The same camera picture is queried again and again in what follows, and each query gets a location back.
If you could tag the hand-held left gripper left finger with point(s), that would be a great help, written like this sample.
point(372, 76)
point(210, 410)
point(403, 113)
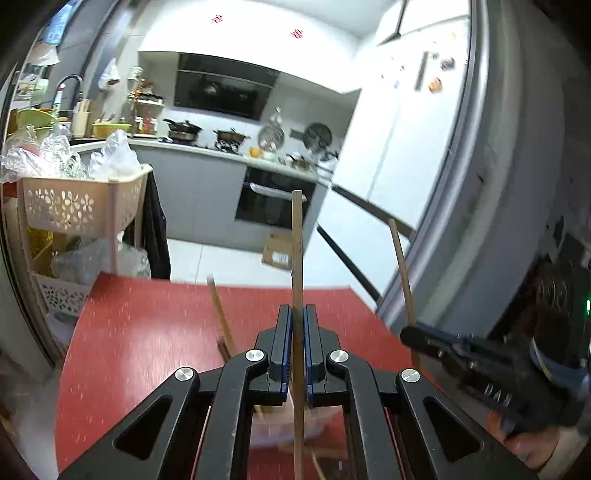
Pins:
point(281, 346)

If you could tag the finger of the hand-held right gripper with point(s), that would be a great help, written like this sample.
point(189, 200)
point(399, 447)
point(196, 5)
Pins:
point(455, 339)
point(429, 346)

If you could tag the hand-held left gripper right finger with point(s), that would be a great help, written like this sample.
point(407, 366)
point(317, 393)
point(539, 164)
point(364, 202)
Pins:
point(314, 346)

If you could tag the wooden chopstick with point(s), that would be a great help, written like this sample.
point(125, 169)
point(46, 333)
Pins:
point(402, 272)
point(298, 254)
point(221, 314)

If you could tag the beige plastic utensil holder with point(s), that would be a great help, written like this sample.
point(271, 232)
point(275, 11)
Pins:
point(272, 429)

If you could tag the person's right hand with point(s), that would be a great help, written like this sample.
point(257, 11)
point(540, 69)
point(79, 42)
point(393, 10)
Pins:
point(526, 445)

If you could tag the cardboard box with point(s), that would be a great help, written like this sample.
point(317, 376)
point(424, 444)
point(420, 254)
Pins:
point(277, 251)

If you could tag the black built-in oven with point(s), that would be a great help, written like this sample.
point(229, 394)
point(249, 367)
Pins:
point(268, 198)

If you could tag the dark hanging garment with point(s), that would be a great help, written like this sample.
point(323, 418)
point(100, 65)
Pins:
point(154, 230)

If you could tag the grey kitchen base cabinet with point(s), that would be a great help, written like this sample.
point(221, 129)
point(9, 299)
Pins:
point(198, 194)

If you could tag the small saucepan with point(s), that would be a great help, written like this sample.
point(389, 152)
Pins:
point(300, 163)

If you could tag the white refrigerator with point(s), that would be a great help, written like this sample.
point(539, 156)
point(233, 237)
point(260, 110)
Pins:
point(401, 138)

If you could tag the round metal steamer rack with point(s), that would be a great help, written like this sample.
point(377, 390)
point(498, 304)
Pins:
point(271, 137)

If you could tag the dark cooking pot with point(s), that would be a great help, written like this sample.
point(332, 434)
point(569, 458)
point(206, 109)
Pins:
point(232, 137)

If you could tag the black wok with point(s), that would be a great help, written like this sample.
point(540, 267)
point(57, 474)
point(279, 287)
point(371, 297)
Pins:
point(184, 129)

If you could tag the beige plastic trolley rack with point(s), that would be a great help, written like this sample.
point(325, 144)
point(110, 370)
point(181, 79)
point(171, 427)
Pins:
point(83, 203)

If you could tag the white plastic bag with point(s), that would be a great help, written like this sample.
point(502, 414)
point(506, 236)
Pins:
point(115, 157)

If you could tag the black range hood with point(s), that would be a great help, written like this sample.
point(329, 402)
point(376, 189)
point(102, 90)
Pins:
point(221, 87)

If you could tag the green plastic basket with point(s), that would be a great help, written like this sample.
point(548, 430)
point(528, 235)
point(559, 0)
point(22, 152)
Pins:
point(111, 130)

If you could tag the crumpled clear plastic bags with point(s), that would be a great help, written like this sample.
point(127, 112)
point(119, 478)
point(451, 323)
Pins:
point(41, 154)

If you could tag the red paper decoration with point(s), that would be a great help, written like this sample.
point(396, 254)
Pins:
point(296, 33)
point(217, 19)

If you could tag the white upper cabinets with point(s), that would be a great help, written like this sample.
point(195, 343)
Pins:
point(258, 32)

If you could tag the hanging white bag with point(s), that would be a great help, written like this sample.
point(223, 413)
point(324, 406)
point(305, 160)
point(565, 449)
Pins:
point(110, 76)

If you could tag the black kitchen faucet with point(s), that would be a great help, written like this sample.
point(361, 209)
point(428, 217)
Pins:
point(64, 90)

